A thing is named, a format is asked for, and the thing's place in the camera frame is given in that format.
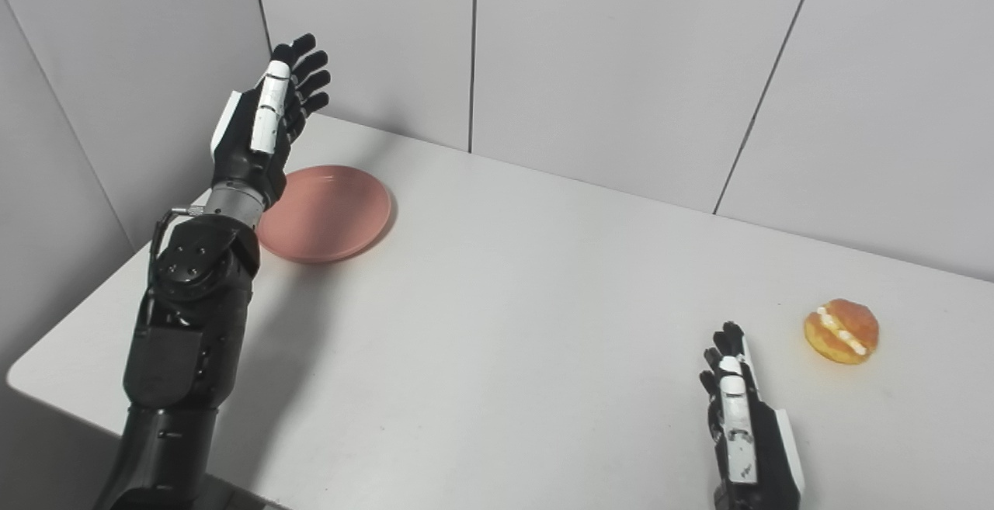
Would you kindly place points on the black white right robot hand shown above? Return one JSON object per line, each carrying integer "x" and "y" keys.
{"x": 765, "y": 456}

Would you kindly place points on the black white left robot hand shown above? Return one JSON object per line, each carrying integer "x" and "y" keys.
{"x": 256, "y": 137}

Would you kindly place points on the pink round plate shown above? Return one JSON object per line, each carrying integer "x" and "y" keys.
{"x": 330, "y": 215}

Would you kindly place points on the cream puff pastry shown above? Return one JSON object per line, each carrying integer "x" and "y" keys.
{"x": 842, "y": 331}

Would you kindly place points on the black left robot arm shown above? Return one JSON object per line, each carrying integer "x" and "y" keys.
{"x": 186, "y": 339}

